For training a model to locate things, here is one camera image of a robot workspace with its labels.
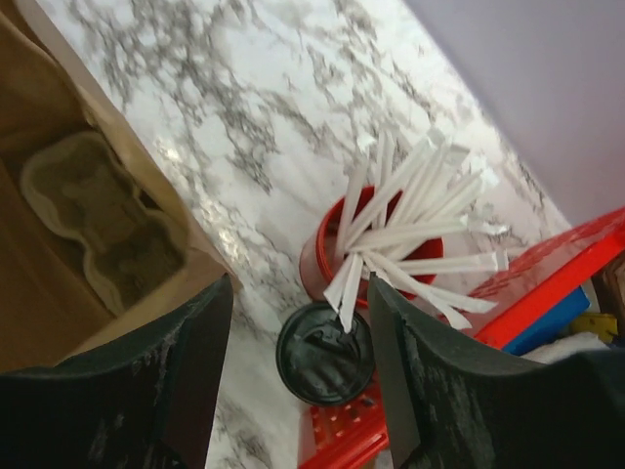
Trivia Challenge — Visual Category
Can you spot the red plastic basket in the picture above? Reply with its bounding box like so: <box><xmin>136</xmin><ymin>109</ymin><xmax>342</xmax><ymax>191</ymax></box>
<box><xmin>300</xmin><ymin>210</ymin><xmax>624</xmax><ymax>468</ymax></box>

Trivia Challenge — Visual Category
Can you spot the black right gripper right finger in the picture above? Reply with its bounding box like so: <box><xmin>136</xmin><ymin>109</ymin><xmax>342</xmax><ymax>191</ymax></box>
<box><xmin>368</xmin><ymin>277</ymin><xmax>624</xmax><ymax>468</ymax></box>

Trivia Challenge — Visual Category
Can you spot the brown paper bag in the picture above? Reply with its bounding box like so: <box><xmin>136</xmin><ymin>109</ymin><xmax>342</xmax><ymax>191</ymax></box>
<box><xmin>1</xmin><ymin>1</ymin><xmax>229</xmax><ymax>371</ymax></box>

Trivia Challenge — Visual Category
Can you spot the red cup with straws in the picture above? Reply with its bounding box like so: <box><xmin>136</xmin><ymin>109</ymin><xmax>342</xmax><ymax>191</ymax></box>
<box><xmin>300</xmin><ymin>128</ymin><xmax>509</xmax><ymax>332</ymax></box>

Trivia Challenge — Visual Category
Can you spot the blue snack box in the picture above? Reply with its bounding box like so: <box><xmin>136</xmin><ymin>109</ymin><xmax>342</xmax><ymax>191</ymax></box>
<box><xmin>503</xmin><ymin>286</ymin><xmax>590</xmax><ymax>356</ymax></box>

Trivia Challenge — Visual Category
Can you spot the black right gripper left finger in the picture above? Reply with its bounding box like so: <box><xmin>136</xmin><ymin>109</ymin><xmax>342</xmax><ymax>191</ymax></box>
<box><xmin>1</xmin><ymin>276</ymin><xmax>233</xmax><ymax>468</ymax></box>

